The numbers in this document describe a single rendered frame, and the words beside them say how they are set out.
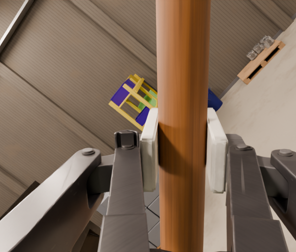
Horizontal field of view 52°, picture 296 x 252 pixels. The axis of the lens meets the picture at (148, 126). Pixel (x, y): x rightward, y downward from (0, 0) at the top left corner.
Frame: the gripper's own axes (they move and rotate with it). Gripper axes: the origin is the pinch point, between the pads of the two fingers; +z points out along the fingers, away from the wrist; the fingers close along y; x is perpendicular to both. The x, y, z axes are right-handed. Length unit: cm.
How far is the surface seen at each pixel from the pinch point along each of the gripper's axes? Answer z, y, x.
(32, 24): 764, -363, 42
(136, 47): 756, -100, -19
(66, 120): 752, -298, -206
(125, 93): 538, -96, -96
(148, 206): 373, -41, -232
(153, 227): 372, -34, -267
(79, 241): 133, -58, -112
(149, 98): 646, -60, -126
